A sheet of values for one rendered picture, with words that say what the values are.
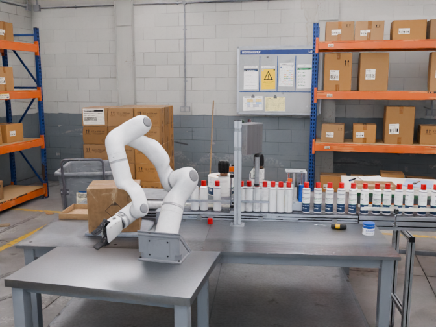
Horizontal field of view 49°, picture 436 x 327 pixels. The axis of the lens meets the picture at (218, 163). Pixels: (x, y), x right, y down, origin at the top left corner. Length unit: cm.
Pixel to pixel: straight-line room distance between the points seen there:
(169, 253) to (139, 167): 420
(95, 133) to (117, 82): 163
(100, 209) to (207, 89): 505
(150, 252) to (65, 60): 647
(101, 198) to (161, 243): 59
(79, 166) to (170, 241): 367
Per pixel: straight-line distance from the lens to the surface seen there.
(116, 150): 243
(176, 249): 244
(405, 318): 341
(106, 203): 289
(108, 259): 257
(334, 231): 303
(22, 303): 252
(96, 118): 670
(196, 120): 779
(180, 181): 258
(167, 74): 790
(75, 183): 526
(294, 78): 737
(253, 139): 300
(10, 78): 710
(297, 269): 406
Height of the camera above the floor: 173
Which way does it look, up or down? 10 degrees down
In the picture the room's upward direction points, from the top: straight up
